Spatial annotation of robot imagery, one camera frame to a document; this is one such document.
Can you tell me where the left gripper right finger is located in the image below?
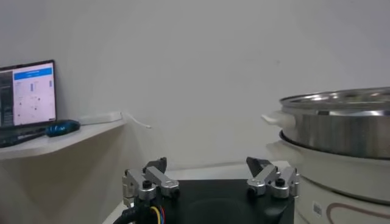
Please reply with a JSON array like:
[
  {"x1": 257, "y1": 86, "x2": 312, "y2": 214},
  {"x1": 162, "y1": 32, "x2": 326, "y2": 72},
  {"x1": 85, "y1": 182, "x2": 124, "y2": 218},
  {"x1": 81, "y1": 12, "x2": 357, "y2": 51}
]
[{"x1": 246, "y1": 156, "x2": 300, "y2": 199}]

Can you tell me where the black laptop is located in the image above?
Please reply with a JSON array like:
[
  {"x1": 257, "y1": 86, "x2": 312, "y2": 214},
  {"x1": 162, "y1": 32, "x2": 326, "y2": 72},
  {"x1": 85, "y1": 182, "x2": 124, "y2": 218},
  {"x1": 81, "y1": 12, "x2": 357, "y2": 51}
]
[{"x1": 0, "y1": 59, "x2": 58, "y2": 136}]

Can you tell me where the thin white cable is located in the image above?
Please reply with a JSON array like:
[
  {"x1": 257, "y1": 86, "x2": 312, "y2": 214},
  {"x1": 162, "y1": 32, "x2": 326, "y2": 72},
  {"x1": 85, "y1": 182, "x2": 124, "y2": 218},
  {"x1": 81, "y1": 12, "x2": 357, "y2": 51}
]
[{"x1": 123, "y1": 111, "x2": 152, "y2": 129}]

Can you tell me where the blue computer mouse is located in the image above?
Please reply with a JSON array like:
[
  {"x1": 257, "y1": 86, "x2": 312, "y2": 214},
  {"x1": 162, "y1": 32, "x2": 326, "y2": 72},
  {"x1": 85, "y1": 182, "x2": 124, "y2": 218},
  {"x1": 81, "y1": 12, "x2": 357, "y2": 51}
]
[{"x1": 44, "y1": 119, "x2": 82, "y2": 138}]

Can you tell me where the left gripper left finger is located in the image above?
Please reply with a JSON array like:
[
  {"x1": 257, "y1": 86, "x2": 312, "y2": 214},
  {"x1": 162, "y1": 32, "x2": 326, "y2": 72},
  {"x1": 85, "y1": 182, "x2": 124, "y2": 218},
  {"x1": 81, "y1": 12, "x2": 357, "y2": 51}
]
[{"x1": 121, "y1": 156, "x2": 180, "y2": 208}]

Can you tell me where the stainless steel steamer basket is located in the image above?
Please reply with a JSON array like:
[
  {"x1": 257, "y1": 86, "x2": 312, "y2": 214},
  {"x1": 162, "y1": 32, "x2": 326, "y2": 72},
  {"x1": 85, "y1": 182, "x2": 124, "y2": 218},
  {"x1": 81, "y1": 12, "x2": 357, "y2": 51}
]
[{"x1": 278, "y1": 86, "x2": 390, "y2": 161}]

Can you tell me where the white electric cooker base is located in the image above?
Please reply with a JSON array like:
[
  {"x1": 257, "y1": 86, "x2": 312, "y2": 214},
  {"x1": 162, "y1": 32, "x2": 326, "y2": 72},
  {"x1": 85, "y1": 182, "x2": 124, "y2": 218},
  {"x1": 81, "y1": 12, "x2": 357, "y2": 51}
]
[{"x1": 261, "y1": 110, "x2": 390, "y2": 224}]

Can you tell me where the white side desk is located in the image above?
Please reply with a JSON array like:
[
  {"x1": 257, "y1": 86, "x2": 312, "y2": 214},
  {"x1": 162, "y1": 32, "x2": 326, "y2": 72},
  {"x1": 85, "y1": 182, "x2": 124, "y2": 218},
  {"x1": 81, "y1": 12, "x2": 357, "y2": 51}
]
[{"x1": 0, "y1": 118, "x2": 127, "y2": 162}]

